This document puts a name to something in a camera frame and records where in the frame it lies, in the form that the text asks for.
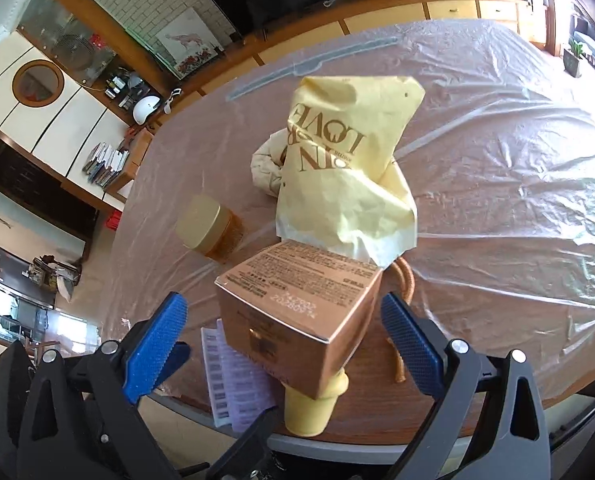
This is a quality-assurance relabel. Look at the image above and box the amber jar with cream lid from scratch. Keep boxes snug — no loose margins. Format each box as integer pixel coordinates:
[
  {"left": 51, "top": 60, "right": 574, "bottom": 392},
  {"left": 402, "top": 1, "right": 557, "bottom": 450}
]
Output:
[{"left": 175, "top": 194, "right": 244, "bottom": 263}]

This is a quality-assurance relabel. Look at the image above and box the brown cardboard box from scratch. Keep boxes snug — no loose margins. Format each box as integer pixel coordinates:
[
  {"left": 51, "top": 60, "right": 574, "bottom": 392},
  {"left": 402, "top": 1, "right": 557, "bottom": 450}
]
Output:
[{"left": 215, "top": 240, "right": 382, "bottom": 399}]

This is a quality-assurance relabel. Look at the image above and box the yellow paper bag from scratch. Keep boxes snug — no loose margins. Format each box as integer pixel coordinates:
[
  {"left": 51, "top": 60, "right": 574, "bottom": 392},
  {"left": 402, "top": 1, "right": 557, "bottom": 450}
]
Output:
[{"left": 276, "top": 76, "right": 425, "bottom": 269}]

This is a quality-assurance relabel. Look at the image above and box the white paper ball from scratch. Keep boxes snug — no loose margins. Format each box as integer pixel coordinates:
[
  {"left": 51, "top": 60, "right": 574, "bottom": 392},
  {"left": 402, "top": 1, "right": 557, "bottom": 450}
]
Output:
[{"left": 250, "top": 128, "right": 288, "bottom": 198}]

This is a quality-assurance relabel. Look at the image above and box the white printed paper sheet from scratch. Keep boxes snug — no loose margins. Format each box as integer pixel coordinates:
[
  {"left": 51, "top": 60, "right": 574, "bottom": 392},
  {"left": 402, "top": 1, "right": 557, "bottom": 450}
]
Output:
[{"left": 201, "top": 318, "right": 276, "bottom": 434}]

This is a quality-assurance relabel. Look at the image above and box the red plastic crate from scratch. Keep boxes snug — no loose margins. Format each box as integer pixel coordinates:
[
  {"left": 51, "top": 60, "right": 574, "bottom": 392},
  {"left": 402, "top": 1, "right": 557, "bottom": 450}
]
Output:
[{"left": 104, "top": 210, "right": 122, "bottom": 232}]

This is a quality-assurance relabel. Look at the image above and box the stack of books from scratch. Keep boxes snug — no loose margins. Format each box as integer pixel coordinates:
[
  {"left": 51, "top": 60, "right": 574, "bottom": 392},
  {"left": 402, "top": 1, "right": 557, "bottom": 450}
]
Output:
[{"left": 82, "top": 142, "right": 129, "bottom": 188}]

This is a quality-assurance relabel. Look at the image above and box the small wooden side table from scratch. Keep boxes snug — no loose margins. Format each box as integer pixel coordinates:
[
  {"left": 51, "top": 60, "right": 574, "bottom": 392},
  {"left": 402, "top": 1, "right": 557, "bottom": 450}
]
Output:
[{"left": 103, "top": 128, "right": 154, "bottom": 211}]

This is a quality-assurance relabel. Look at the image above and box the clear plastic table cover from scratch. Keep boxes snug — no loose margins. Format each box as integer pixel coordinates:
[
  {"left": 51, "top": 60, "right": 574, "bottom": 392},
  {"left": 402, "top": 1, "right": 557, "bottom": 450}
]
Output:
[{"left": 101, "top": 20, "right": 595, "bottom": 408}]

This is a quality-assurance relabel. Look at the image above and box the white helmet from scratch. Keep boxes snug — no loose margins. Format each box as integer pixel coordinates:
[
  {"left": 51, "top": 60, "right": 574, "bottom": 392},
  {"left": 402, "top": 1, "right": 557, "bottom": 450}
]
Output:
[{"left": 132, "top": 96, "right": 162, "bottom": 125}]

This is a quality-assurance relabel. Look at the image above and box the giraffe picture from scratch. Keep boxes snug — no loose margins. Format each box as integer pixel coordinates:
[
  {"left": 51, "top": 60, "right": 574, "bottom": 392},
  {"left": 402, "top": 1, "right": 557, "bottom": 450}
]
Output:
[{"left": 156, "top": 8, "right": 221, "bottom": 64}]

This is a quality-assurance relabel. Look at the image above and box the potted green plant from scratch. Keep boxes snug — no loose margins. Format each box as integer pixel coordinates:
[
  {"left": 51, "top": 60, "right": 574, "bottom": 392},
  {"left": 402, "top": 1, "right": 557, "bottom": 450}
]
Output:
[{"left": 563, "top": 39, "right": 584, "bottom": 78}]

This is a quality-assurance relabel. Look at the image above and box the glass display cabinet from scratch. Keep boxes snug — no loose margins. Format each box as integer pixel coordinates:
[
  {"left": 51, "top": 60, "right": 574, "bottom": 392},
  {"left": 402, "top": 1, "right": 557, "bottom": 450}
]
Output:
[{"left": 17, "top": 0, "right": 174, "bottom": 125}]

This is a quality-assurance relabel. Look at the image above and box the wooden TV cabinet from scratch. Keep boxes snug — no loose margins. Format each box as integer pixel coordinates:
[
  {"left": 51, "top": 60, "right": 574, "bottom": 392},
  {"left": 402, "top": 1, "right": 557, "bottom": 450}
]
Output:
[{"left": 171, "top": 0, "right": 559, "bottom": 113}]

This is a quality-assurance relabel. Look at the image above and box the brown bag string handle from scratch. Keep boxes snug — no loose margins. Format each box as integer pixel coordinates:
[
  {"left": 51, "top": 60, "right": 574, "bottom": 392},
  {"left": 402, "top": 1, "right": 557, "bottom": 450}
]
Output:
[{"left": 383, "top": 257, "right": 421, "bottom": 384}]

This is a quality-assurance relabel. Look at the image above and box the flower picture frame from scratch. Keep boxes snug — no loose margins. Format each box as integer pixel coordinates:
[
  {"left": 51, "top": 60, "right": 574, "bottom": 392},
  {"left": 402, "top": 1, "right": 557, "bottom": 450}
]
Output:
[{"left": 174, "top": 46, "right": 224, "bottom": 79}]

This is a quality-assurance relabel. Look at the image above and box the round wooden wall frame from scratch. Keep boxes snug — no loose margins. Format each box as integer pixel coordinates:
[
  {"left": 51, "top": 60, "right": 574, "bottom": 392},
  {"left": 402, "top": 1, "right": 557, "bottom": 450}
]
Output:
[{"left": 12, "top": 60, "right": 65, "bottom": 107}]

